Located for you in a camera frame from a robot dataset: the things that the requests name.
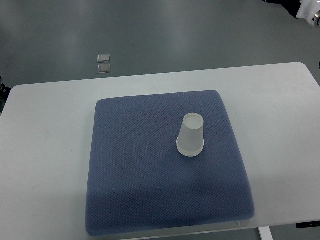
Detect white paper cup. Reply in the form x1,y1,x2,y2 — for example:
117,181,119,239
177,146,203,158
176,113,205,152

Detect blue textured cushion mat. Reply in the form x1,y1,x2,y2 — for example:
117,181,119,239
85,90,255,237

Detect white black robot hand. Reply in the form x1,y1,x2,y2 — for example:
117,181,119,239
296,0,320,25

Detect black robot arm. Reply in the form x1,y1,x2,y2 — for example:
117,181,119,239
263,0,320,28

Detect upper metal floor plate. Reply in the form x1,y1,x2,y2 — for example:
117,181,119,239
97,53,111,63

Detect white paper cup on mat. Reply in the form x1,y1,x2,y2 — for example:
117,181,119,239
177,146,203,158

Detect black table control panel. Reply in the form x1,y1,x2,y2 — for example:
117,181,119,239
296,220,320,229

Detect white table leg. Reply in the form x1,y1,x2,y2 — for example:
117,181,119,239
258,226,273,240

